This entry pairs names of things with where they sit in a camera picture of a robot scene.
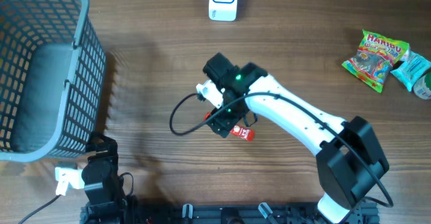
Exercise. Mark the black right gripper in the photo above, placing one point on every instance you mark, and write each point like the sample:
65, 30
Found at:
222, 122

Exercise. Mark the red chocolate bar wrapper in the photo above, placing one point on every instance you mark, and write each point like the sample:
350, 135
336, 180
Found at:
240, 132

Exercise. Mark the Haribo gummy candy bag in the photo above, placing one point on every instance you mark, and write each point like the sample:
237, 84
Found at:
375, 58

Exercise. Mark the teal wet wipes pack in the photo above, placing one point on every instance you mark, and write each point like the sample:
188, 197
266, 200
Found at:
411, 69

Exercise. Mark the green-lidded Knorr jar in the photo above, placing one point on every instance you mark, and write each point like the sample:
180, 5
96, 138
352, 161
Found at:
422, 87

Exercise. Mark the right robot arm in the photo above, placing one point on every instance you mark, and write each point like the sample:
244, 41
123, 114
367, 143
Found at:
350, 159

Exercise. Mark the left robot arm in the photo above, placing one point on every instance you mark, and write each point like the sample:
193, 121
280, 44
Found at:
103, 186

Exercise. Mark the white barcode scanner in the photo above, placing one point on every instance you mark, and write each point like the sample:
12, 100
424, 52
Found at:
222, 10

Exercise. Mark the grey plastic shopping basket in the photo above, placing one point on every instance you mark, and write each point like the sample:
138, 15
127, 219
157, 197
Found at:
52, 73

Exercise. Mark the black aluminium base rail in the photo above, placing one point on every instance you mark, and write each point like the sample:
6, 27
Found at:
291, 213

